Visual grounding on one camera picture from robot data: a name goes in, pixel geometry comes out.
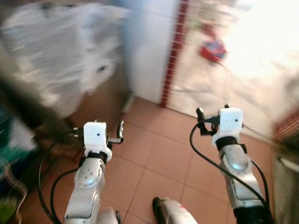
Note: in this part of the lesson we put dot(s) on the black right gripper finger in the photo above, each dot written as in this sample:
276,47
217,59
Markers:
201,117

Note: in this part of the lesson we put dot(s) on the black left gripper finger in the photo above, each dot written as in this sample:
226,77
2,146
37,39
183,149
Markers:
120,130

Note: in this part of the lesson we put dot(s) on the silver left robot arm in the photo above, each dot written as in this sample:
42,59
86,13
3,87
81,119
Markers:
86,186

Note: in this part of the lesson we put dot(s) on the grey fridge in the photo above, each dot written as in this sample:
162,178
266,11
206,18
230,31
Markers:
46,46

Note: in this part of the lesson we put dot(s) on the red and blue backpack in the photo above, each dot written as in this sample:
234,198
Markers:
214,50

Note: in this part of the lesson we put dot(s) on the silver left robot leg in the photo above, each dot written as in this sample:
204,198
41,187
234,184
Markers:
110,217

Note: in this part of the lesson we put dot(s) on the silver robot leg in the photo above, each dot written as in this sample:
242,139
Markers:
110,217
175,212

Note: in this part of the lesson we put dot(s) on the red tiled pillar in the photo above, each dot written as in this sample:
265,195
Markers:
287,128

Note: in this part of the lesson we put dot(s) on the silver right robot leg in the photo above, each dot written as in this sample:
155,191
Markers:
175,212

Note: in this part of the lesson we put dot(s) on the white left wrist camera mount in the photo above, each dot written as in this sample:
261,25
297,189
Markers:
96,135

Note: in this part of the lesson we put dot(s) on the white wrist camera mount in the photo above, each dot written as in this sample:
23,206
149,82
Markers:
229,121
96,135

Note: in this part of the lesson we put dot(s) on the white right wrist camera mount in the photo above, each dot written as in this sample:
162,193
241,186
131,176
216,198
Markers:
229,121

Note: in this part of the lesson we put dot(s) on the red tiled wall end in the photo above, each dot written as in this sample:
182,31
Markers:
170,60

